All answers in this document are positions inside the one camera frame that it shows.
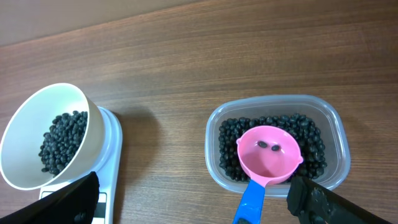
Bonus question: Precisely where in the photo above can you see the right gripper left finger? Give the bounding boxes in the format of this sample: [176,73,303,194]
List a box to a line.
[1,172,100,224]

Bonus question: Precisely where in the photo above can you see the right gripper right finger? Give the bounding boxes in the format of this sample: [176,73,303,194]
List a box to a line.
[287,176,390,224]

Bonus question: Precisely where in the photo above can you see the pink scoop blue handle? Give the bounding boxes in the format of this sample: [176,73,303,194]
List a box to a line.
[233,126,303,224]

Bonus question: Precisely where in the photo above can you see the white digital kitchen scale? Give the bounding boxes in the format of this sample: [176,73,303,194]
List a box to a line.
[39,107,123,224]

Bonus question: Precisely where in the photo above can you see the black beans in bowl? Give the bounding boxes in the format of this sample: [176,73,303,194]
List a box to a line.
[38,111,88,177]

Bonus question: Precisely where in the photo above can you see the white ceramic bowl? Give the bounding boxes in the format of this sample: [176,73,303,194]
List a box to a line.
[1,83,105,190]

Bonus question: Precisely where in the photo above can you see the black beans in scoop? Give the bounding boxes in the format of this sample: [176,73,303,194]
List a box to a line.
[257,141,280,151]

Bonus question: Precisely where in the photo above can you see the clear plastic container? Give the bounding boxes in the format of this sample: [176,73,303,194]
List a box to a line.
[205,95,351,194]

